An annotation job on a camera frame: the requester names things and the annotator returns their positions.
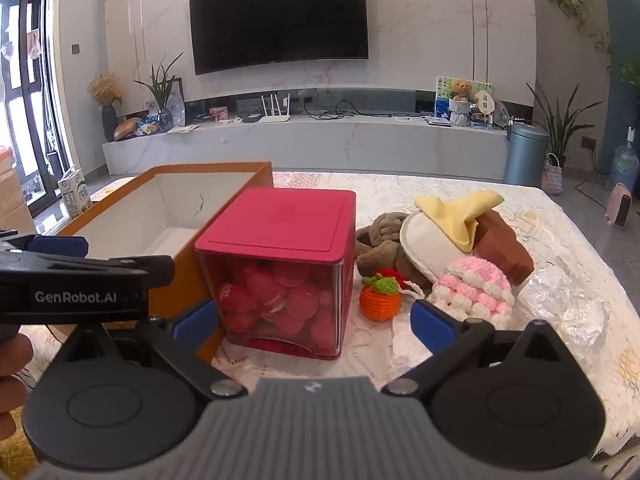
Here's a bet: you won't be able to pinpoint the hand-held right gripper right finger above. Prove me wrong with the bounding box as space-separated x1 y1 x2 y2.
381 299 577 402

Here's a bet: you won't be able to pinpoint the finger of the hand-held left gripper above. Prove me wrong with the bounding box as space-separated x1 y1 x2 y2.
0 230 90 261

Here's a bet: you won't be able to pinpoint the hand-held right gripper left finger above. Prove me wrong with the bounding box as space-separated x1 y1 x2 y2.
50 299 248 402

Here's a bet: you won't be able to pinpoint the orange crochet persimmon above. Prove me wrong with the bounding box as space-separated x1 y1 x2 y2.
359 274 403 322

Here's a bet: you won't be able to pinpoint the white round pad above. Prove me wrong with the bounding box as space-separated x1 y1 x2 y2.
399 212 477 287

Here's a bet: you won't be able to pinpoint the brown plush dog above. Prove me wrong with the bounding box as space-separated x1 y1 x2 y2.
354 211 432 302

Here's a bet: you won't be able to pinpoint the reddish brown soft cloth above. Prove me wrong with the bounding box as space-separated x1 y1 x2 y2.
472 208 536 287

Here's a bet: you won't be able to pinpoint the orange cardboard box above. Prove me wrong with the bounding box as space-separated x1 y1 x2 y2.
52 161 274 361

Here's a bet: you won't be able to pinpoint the yellow cloth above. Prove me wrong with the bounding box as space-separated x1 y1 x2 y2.
414 189 504 254

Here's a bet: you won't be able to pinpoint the person's left hand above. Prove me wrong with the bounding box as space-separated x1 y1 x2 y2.
0 332 35 442

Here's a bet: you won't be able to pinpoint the red crochet toy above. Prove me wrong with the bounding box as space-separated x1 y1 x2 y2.
377 267 416 297

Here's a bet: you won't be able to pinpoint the milk carton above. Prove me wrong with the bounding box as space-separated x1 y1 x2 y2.
57 166 94 220

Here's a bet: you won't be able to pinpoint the pink white crochet toy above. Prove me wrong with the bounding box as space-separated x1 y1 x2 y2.
429 256 516 332

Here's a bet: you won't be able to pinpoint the stacked cardboard boxes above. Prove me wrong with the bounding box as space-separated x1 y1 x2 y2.
0 145 34 234

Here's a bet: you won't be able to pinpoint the pile of red balls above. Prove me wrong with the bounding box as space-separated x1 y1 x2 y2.
217 259 339 352

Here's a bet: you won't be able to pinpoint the pink cloth item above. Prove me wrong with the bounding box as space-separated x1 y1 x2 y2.
194 187 357 361

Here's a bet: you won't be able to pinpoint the clear plastic bag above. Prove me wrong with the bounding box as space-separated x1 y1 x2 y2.
520 250 609 357

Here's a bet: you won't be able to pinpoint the vase with dried flowers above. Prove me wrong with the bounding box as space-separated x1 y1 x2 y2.
87 74 124 142

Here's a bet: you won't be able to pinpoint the white lace tablecloth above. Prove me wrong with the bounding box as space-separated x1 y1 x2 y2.
10 170 640 461

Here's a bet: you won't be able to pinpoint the snack bags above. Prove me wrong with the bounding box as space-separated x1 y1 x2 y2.
134 110 174 137

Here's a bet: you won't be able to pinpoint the balcony glass door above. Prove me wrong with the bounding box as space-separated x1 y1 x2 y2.
0 0 67 197

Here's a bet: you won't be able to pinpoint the green plant in vase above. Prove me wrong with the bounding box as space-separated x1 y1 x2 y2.
134 52 185 127

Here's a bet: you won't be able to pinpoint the pink woven bag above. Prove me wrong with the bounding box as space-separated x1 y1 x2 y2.
541 152 565 195

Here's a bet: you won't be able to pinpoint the blue trash can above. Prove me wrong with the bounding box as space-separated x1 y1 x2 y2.
502 122 550 189

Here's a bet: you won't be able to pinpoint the white marble tv console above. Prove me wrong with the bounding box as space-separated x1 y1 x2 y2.
102 85 532 182

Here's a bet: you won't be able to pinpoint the white router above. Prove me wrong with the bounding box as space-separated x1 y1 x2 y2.
257 92 292 124

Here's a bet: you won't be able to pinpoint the white round paper fan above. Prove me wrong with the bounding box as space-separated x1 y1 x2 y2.
472 89 497 124

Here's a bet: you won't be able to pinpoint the long leaf potted plant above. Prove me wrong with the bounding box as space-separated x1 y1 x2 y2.
525 80 597 171

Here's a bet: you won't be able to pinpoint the green picture card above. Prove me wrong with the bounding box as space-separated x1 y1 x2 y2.
436 76 494 122

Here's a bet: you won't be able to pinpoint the blue water bottle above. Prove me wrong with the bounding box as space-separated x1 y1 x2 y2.
607 127 640 191

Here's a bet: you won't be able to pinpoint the hanging vine plant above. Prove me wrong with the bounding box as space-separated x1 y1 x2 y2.
544 0 640 92

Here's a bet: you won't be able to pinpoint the black cables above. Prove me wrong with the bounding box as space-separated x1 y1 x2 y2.
304 99 393 122

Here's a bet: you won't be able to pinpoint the black wall television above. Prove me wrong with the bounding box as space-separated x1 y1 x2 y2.
188 0 370 76

